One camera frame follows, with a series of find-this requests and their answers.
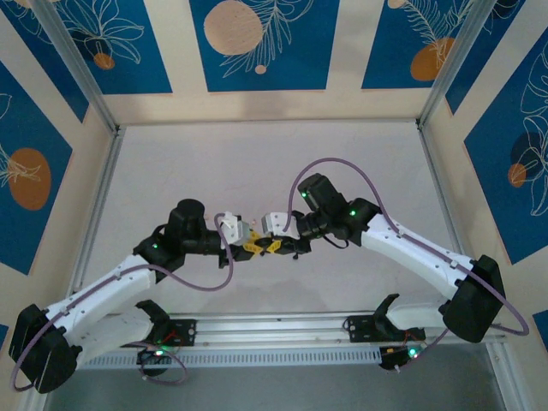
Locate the aluminium mounting rail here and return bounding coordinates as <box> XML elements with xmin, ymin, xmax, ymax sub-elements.
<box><xmin>102</xmin><ymin>310</ymin><xmax>509</xmax><ymax>348</ymax></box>

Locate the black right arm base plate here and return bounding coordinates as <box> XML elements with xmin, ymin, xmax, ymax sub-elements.
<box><xmin>345</xmin><ymin>314</ymin><xmax>427</xmax><ymax>344</ymax></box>

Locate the aluminium side rail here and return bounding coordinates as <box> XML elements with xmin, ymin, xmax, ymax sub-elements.
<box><xmin>417</xmin><ymin>122</ymin><xmax>472</xmax><ymax>262</ymax></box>
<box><xmin>70</xmin><ymin>126</ymin><xmax>126</xmax><ymax>296</ymax></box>

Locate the aluminium frame post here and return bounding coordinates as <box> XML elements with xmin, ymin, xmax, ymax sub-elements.
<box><xmin>417</xmin><ymin>0</ymin><xmax>509</xmax><ymax>129</ymax></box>
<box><xmin>29</xmin><ymin>0</ymin><xmax>124</xmax><ymax>134</ymax></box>

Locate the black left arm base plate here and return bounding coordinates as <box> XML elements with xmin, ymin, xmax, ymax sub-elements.
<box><xmin>162</xmin><ymin>319</ymin><xmax>199</xmax><ymax>348</ymax></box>

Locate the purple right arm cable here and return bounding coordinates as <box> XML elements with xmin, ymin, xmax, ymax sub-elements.
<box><xmin>282</xmin><ymin>157</ymin><xmax>531</xmax><ymax>373</ymax></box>

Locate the slotted grey cable duct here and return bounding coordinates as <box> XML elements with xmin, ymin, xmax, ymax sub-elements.
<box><xmin>79</xmin><ymin>345</ymin><xmax>429</xmax><ymax>370</ymax></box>

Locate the blue floral wall panel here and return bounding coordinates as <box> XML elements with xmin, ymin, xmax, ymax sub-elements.
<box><xmin>463</xmin><ymin>40</ymin><xmax>548</xmax><ymax>265</ymax></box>
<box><xmin>444</xmin><ymin>0</ymin><xmax>548</xmax><ymax>117</ymax></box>
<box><xmin>189</xmin><ymin>0</ymin><xmax>343</xmax><ymax>93</ymax></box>
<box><xmin>53</xmin><ymin>0</ymin><xmax>174</xmax><ymax>96</ymax></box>
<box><xmin>0</xmin><ymin>62</ymin><xmax>74</xmax><ymax>277</ymax></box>
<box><xmin>532</xmin><ymin>311</ymin><xmax>548</xmax><ymax>343</ymax></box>
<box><xmin>0</xmin><ymin>0</ymin><xmax>90</xmax><ymax>124</ymax></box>
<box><xmin>360</xmin><ymin>0</ymin><xmax>491</xmax><ymax>91</ymax></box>

